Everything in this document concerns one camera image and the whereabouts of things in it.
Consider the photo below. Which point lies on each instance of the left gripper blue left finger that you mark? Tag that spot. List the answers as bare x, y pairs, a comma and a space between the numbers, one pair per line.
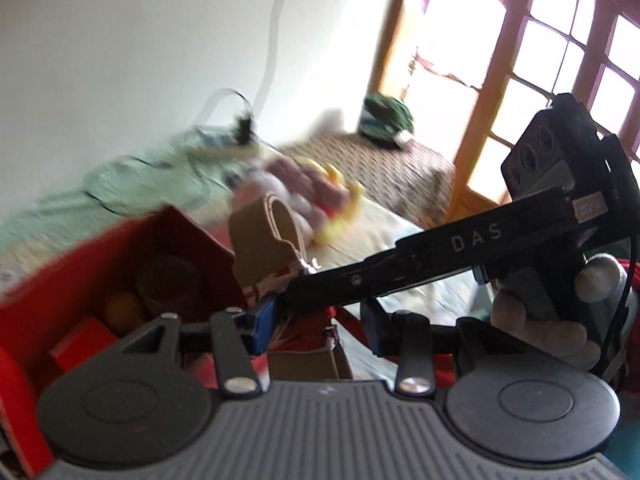
262, 322

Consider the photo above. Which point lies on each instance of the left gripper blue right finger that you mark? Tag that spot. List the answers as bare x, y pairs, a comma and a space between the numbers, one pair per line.
381, 329

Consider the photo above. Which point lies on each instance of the small red gift box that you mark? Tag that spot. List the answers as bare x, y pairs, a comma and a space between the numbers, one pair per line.
86, 339

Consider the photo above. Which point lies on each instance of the right gloved hand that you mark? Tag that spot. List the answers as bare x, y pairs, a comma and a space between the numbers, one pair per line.
600, 284

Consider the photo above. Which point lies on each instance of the pink plush toy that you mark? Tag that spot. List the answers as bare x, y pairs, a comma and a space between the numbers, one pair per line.
324, 202

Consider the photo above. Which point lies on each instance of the brown gourd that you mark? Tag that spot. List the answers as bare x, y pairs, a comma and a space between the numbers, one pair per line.
123, 314

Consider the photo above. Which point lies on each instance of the patterned brown blanket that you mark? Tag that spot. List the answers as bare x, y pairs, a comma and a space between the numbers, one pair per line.
415, 183

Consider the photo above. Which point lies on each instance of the green bed sheet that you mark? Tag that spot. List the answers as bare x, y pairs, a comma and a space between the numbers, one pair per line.
124, 188

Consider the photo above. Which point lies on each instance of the white power strip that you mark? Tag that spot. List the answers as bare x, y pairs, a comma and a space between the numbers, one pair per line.
216, 143

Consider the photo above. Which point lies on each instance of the large red cardboard box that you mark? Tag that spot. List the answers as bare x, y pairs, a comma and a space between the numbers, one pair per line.
165, 259

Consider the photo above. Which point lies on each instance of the green folded clothes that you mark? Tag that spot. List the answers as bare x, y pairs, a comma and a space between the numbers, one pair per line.
386, 122

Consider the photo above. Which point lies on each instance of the wooden window door frame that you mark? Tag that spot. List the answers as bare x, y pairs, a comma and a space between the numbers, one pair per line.
475, 72

